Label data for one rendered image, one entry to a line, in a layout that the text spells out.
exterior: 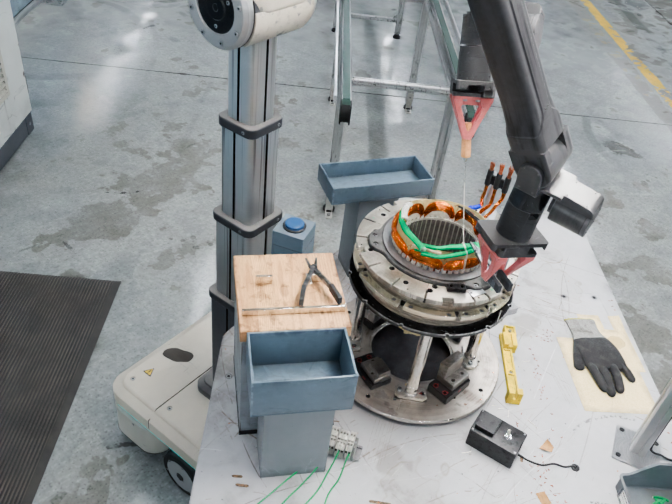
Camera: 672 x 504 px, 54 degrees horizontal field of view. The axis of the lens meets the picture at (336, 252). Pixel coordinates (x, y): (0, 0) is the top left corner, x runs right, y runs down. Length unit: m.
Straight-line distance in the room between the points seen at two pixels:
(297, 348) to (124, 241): 1.97
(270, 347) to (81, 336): 1.55
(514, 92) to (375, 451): 0.74
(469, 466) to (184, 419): 0.94
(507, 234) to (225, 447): 0.66
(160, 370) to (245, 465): 0.89
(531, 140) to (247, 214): 0.80
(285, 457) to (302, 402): 0.17
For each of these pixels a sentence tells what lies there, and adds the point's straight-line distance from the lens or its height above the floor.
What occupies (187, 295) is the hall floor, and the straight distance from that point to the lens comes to 2.74.
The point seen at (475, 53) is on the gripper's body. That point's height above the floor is 1.47.
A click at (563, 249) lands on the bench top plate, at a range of 1.96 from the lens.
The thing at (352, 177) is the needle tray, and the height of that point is 1.03.
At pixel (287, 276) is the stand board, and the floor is 1.07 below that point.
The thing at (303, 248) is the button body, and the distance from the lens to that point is 1.37.
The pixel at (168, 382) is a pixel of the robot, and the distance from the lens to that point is 2.09.
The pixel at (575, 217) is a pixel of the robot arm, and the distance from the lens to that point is 1.01.
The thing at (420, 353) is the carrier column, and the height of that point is 0.94.
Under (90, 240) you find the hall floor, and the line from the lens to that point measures 3.06.
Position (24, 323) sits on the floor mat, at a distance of 2.71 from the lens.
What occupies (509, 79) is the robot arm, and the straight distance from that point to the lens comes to 0.89.
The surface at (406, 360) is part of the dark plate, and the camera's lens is 1.49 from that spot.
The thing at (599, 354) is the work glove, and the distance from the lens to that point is 1.65.
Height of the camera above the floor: 1.86
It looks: 39 degrees down
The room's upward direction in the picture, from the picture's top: 8 degrees clockwise
